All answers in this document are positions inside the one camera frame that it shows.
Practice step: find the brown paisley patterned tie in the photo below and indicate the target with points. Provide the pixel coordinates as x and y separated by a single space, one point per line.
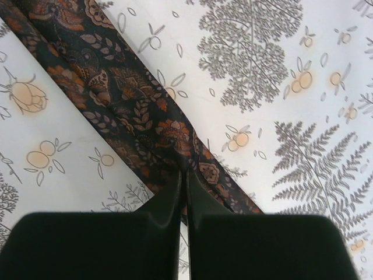
84 54

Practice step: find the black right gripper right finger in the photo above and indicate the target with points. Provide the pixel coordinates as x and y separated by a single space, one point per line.
226 245

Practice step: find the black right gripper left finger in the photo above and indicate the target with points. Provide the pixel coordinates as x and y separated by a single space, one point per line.
143 244

